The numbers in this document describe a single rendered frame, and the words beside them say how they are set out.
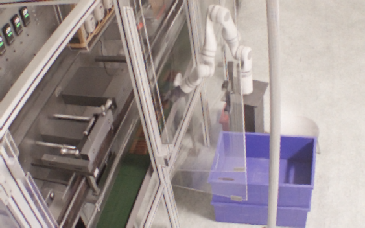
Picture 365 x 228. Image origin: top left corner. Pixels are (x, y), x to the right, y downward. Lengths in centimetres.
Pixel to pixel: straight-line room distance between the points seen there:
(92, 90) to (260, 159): 120
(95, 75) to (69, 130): 38
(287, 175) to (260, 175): 17
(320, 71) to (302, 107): 50
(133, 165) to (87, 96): 44
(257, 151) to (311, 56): 152
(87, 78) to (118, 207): 67
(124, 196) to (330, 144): 166
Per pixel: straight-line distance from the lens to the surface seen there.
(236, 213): 290
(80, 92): 238
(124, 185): 243
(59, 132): 223
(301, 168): 299
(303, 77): 402
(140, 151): 254
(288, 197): 273
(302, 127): 320
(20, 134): 215
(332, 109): 373
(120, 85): 231
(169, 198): 261
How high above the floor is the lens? 246
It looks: 40 degrees down
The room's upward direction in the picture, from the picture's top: 10 degrees counter-clockwise
